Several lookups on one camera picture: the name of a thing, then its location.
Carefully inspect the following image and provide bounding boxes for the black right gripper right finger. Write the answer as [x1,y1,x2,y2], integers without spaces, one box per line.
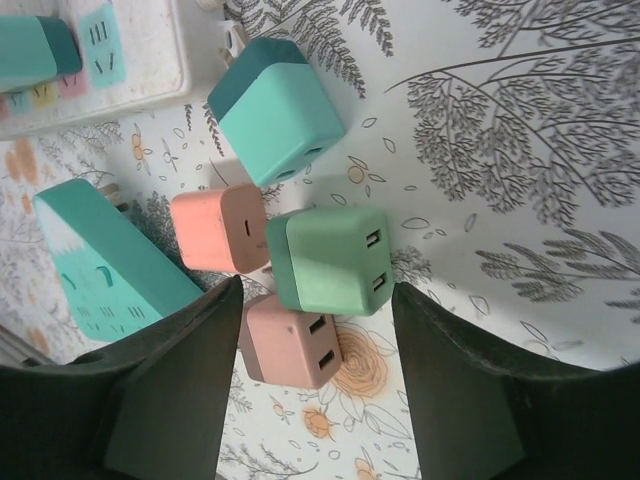
[392,283,640,480]

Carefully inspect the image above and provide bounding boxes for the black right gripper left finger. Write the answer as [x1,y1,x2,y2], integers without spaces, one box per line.
[0,276,245,480]

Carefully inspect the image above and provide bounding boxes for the dusty pink plug adapter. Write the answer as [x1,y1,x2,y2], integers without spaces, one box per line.
[237,293,344,390]

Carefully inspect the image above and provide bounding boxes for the teal socket adapter block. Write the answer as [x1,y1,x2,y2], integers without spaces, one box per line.
[32,178,206,346]

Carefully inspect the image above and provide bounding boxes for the salmon pink plug adapter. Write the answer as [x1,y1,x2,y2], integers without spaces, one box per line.
[169,182,270,275]

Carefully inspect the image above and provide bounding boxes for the green plug adapter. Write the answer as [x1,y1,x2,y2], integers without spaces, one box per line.
[264,203,394,317]

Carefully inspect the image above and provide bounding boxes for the teal two-tone plug adapter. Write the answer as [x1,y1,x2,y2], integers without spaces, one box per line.
[206,22,346,187]
[0,14,83,94]

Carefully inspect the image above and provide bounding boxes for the white power strip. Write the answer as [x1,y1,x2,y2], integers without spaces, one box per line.
[0,0,194,141]

